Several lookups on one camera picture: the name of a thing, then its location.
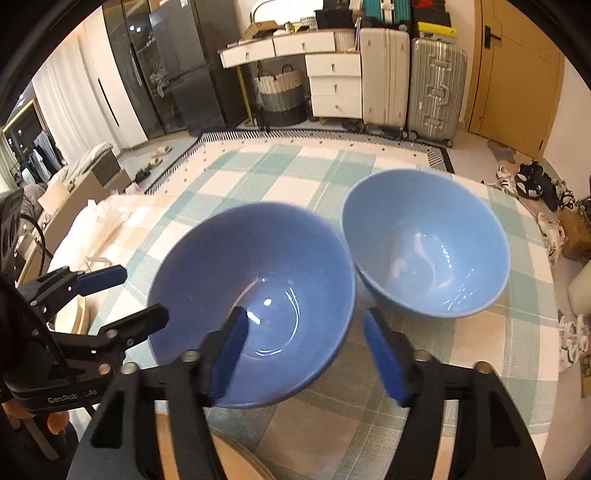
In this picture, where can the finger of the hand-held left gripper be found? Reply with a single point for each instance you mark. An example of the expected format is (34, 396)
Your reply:
(99, 279)
(138, 323)

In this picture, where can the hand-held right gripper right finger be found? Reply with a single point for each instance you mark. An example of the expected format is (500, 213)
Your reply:
(385, 364)

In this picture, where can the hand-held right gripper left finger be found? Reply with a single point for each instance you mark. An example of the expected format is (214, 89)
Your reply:
(226, 364)

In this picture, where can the dark blue bowl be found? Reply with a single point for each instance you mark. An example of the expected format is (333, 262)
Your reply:
(258, 267)

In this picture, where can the person's left hand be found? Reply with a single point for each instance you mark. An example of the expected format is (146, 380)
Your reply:
(57, 421)

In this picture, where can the clear acrylic stand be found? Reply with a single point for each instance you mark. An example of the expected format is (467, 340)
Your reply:
(99, 262)

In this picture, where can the small beige plate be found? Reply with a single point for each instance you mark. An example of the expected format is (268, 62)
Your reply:
(71, 316)

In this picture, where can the white quilted cover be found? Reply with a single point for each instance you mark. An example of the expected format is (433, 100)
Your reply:
(87, 230)

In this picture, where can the tan plate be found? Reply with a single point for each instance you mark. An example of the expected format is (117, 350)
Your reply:
(231, 466)

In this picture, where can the light blue ribbed bowl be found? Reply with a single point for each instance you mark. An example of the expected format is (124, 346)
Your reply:
(425, 249)

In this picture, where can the pair of beige slippers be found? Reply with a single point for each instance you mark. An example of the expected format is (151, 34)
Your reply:
(159, 154)

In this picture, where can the white curtain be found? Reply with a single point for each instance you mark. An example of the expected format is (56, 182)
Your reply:
(74, 106)

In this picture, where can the striped edge rug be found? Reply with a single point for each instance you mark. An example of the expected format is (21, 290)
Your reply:
(217, 138)

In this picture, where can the green checked tablecloth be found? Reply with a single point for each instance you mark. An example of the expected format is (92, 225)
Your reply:
(318, 168)

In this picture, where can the dark glass cabinet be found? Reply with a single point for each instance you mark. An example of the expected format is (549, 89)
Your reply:
(131, 74)

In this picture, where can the dark grey refrigerator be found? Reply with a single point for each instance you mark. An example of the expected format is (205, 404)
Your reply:
(194, 69)

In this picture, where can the cardboard box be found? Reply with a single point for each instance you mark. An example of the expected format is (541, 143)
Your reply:
(577, 230)

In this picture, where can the pile of dark shoes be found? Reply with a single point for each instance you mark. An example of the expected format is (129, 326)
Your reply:
(535, 184)

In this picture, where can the woven laundry basket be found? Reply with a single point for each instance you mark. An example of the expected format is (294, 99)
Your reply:
(282, 97)

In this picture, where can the silver suitcase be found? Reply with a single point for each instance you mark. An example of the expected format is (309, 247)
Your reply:
(436, 87)

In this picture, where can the white drawer cabinet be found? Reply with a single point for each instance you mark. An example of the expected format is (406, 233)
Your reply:
(334, 85)

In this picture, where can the white suitcase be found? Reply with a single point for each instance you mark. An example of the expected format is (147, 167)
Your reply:
(384, 78)

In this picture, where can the white vanity desk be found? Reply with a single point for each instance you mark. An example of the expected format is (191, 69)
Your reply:
(277, 46)

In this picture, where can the yellow wooden door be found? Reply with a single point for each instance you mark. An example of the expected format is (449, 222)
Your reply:
(512, 74)

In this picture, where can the arched mirror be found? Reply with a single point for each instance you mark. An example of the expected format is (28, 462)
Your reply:
(272, 11)

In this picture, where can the teal suitcase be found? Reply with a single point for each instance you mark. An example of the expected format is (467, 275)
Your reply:
(385, 11)

